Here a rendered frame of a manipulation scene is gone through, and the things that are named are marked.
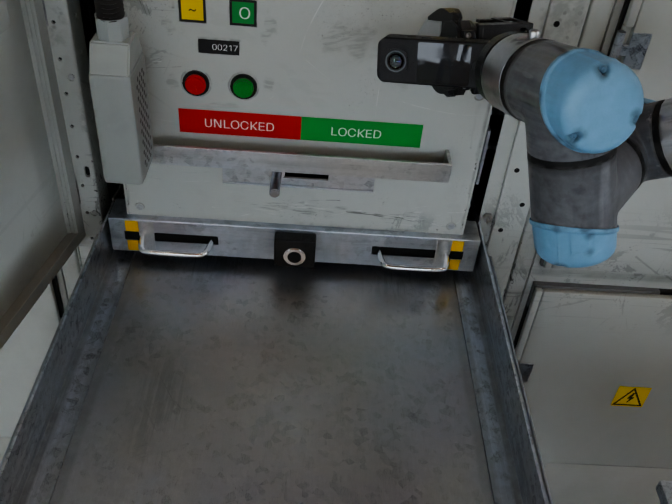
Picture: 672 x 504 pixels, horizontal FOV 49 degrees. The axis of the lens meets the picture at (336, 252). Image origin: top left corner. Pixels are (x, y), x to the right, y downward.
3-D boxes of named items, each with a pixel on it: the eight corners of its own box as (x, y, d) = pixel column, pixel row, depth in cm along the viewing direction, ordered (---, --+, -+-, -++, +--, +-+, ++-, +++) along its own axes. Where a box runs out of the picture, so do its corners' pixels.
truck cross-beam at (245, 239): (473, 272, 111) (481, 241, 107) (112, 250, 109) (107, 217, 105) (468, 251, 114) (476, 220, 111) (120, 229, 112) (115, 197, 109)
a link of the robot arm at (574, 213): (643, 225, 71) (645, 117, 66) (600, 282, 64) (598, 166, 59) (565, 214, 76) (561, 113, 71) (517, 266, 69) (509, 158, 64)
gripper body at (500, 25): (500, 83, 84) (555, 107, 73) (430, 87, 82) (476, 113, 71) (507, 13, 80) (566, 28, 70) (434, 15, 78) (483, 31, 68)
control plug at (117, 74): (143, 186, 89) (128, 51, 78) (103, 184, 89) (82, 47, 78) (156, 152, 95) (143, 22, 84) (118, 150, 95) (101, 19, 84)
